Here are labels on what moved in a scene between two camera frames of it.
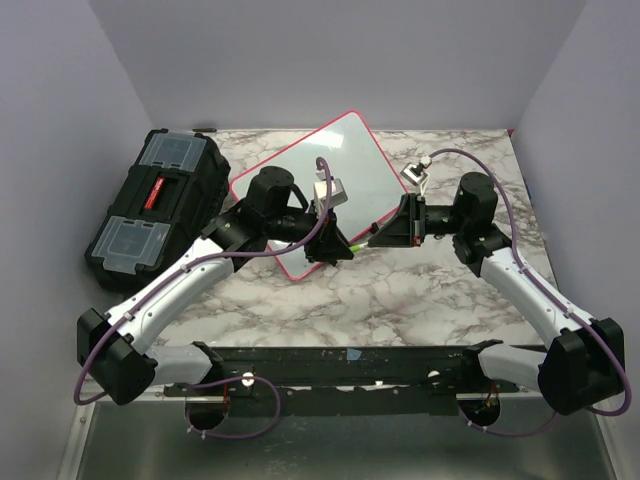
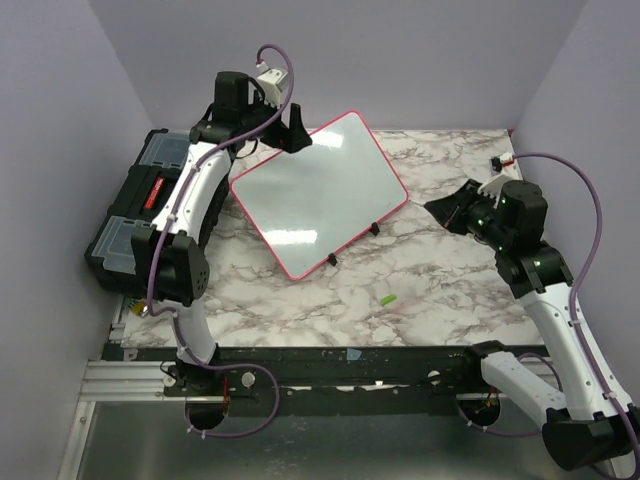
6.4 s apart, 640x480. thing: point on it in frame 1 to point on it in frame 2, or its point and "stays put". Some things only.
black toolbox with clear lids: x=176 y=187 stays put
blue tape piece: x=352 y=354 stays put
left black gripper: x=329 y=244 to x=296 y=138
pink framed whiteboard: x=352 y=155 stays put
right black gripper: x=399 y=231 to x=450 y=210
